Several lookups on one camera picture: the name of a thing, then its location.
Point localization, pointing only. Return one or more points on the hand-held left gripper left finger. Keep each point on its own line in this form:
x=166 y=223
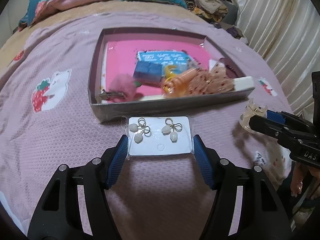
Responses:
x=116 y=162

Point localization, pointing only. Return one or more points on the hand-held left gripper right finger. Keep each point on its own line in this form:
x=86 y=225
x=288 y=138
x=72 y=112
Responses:
x=203 y=162

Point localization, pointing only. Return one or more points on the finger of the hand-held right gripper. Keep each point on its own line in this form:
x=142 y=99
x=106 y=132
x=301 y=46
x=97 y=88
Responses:
x=275 y=116
x=265 y=126

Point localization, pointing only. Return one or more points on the cream flower hair clip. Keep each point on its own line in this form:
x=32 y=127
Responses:
x=250 y=112

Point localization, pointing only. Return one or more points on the white earring card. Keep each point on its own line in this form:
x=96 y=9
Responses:
x=160 y=145

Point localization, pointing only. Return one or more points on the shallow grey cardboard box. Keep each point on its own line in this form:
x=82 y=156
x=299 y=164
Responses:
x=150 y=110

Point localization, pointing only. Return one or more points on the clear bag of yellow bangles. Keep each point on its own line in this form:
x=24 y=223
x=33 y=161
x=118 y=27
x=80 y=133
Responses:
x=170 y=71

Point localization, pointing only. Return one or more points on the person's right hand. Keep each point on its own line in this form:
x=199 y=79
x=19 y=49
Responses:
x=298 y=180

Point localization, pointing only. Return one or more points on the small white box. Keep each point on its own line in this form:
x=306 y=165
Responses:
x=243 y=83

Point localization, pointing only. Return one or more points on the purple printed blanket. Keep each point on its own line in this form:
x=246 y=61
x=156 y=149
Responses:
x=50 y=130

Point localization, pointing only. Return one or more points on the pink fuzzy hair clip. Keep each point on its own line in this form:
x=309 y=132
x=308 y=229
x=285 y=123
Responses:
x=122 y=85

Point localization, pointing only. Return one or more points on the orange hair claw clip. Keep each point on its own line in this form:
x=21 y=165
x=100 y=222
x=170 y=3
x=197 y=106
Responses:
x=182 y=80

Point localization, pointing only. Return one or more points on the white satin curtain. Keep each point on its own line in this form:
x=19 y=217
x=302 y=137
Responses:
x=275 y=30

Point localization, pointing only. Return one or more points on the bag of clothes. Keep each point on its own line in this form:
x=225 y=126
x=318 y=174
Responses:
x=232 y=31

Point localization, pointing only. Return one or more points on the small blue box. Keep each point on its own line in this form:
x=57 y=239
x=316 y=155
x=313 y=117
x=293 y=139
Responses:
x=147 y=71

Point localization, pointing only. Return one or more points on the pink picture book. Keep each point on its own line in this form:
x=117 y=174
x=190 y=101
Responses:
x=120 y=60

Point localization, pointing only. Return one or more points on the pile of clothes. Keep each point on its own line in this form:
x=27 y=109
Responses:
x=207 y=0

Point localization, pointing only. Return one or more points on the tan bedsheet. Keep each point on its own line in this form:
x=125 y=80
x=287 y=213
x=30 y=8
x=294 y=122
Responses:
x=75 y=10

